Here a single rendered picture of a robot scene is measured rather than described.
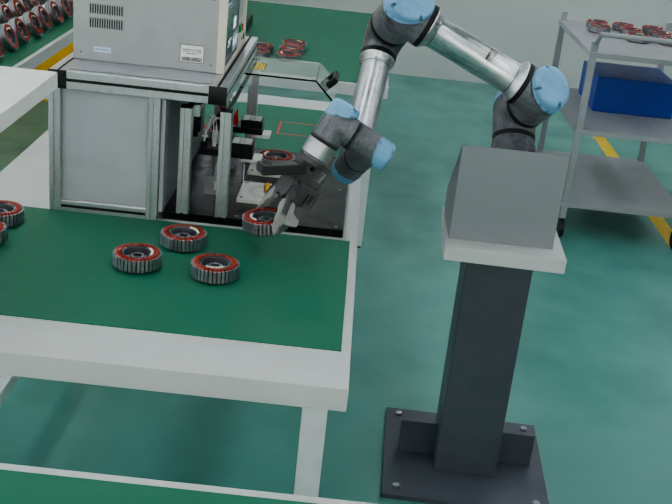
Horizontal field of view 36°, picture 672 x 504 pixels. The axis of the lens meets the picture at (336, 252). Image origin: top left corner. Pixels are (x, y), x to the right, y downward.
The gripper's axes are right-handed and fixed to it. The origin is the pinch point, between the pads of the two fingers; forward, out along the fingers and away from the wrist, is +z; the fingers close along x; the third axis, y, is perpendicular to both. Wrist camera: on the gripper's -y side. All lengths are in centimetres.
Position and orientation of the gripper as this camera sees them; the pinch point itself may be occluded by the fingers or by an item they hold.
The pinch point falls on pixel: (262, 222)
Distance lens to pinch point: 252.9
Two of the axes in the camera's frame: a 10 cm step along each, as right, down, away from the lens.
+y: 7.6, 4.1, 5.1
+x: -3.6, -3.9, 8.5
